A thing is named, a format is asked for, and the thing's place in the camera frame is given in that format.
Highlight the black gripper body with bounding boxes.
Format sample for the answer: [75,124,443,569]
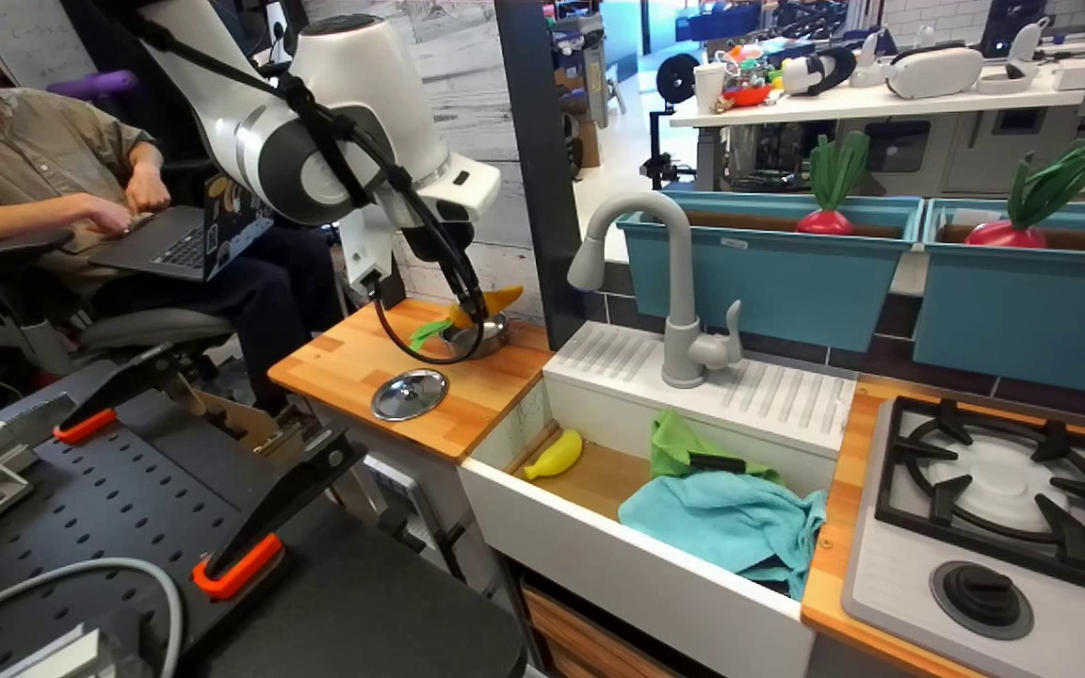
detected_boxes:
[397,199,477,272]

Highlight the small steel pot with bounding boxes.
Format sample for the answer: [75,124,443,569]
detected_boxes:
[443,312,515,357]

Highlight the steel pot lid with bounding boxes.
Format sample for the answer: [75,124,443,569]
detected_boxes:
[369,364,453,425]

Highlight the small wooden kitchen counter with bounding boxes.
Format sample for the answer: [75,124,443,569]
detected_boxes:
[267,296,554,468]

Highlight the yellow banana toy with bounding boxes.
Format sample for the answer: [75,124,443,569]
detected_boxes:
[515,425,590,484]

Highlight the grey kitchen cabinet base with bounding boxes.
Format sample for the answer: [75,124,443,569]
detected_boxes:
[311,400,510,605]

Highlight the grey toy faucet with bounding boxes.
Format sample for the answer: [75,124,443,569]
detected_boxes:
[562,184,747,390]

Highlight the black laptop with stickers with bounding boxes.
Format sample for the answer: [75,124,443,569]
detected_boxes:
[95,199,274,284]

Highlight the green cloth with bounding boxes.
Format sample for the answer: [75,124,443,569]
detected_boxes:
[650,407,779,482]

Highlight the white toy kitchen sink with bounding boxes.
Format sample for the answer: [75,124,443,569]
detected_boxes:
[456,315,860,678]

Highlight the grey padded office chair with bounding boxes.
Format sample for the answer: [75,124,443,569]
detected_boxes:
[0,230,239,379]

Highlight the teal planter box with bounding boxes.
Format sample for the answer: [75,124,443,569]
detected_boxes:
[617,184,926,357]
[911,194,1085,407]

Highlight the white cup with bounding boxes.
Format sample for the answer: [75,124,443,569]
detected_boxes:
[691,61,733,115]

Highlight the red toy bowl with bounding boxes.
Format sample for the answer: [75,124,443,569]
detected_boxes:
[721,73,778,112]

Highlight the teal cloth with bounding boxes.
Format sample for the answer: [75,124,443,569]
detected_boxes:
[613,468,829,602]

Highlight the wooden cabinet drawer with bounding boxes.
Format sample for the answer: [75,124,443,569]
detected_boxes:
[522,581,686,678]

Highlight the red radish toy green leaves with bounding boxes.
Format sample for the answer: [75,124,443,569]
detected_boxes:
[966,143,1085,252]
[796,129,875,238]

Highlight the seated person olive shirt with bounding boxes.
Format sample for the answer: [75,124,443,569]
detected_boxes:
[0,0,347,419]

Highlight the wooden counter around stove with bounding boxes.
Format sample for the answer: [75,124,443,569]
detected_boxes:
[799,371,1085,678]

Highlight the white background table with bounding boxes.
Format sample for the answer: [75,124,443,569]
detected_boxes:
[669,48,1085,199]

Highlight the white VR headset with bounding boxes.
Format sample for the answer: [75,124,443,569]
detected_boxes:
[881,41,989,104]

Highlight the grey toy stove top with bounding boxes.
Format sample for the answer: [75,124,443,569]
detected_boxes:
[842,390,1085,678]

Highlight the black stove knob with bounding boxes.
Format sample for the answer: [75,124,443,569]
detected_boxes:
[926,556,1035,640]

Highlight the black burner grate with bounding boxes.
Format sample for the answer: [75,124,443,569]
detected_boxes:
[875,396,1085,608]

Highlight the black frame post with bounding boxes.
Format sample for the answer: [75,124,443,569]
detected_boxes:
[494,0,592,352]

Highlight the grey wood plank wall panel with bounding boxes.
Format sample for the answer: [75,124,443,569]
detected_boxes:
[397,0,547,322]

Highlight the black clamp orange handle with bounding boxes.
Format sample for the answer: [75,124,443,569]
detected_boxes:
[189,430,372,605]
[48,348,189,450]

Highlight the grey cable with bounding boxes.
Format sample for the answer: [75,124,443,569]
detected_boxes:
[0,554,189,678]

